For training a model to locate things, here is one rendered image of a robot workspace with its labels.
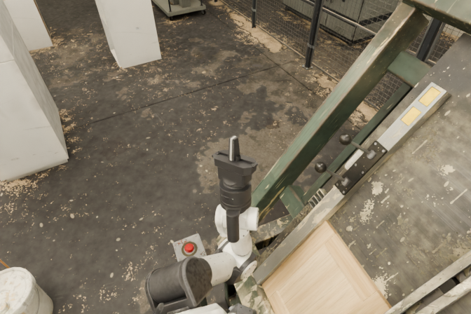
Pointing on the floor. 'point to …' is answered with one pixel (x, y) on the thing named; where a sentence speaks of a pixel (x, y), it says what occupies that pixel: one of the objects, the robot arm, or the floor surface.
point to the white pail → (22, 293)
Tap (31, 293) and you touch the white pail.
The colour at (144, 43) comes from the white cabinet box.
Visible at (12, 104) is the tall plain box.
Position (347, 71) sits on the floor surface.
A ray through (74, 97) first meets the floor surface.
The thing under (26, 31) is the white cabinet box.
